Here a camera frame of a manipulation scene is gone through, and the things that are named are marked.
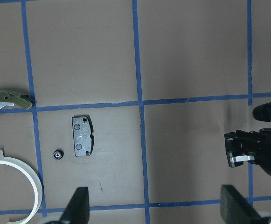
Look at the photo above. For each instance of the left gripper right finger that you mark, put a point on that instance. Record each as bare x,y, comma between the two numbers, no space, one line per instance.
235,209

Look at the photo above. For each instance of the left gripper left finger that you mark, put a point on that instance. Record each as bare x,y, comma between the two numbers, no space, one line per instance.
78,209

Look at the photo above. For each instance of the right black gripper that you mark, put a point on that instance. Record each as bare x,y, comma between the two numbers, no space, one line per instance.
252,147

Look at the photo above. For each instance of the small black gear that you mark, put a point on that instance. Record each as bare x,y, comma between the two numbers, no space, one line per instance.
58,154

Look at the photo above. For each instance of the black brake pad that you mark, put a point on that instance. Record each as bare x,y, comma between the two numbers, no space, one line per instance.
83,137

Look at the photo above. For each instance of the white curved plastic part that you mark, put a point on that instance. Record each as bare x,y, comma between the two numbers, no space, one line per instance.
20,189

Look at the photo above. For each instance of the olive brake shoe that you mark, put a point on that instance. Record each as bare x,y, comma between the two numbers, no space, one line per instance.
15,98

